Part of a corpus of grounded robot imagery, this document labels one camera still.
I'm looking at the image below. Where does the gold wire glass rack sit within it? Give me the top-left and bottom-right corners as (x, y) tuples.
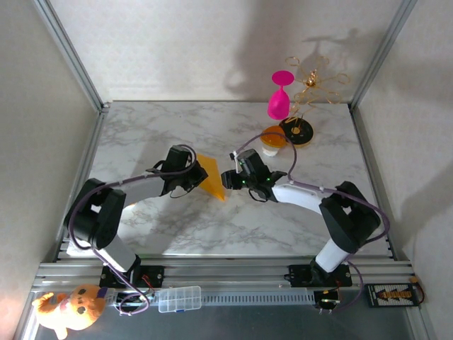
(278, 55), (351, 148)

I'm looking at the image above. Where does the aluminium frame post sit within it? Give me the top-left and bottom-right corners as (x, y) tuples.
(30, 0), (111, 113)
(348, 0), (419, 111)

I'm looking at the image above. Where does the aluminium mounting rail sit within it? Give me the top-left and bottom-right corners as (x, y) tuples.
(30, 259), (415, 293)

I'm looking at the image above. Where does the white cup with orange lid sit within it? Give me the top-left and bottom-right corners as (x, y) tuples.
(260, 125), (288, 157)

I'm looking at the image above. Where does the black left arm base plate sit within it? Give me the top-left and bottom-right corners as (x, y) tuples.
(99, 264), (166, 288)

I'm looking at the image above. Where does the black power distribution board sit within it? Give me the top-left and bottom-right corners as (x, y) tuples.
(364, 283), (423, 308)

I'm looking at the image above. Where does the clear plastic organizer box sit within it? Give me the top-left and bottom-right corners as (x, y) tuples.
(157, 285), (202, 314)

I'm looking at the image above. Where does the aluminium side rail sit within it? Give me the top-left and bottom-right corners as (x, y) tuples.
(348, 104), (413, 264)
(52, 102), (111, 263)

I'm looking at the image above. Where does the pink wine glass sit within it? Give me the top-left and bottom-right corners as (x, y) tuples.
(267, 69), (295, 120)

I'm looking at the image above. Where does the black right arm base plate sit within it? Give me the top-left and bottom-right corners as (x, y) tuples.
(288, 263), (354, 288)

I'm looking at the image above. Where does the orange plush toy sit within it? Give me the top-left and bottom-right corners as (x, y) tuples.
(31, 284), (107, 340)

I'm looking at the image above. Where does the red black power wire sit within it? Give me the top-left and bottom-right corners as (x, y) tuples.
(409, 277), (427, 305)

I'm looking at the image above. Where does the grey slotted cable duct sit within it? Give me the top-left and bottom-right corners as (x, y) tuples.
(104, 286), (316, 307)

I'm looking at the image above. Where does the orange paper sheet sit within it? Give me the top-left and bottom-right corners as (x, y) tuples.
(196, 153), (227, 203)

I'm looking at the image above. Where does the thin red wire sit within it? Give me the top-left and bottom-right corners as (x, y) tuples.
(140, 274), (157, 295)

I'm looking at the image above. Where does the small controller board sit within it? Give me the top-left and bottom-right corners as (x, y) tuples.
(314, 288), (343, 310)
(115, 290), (159, 310)

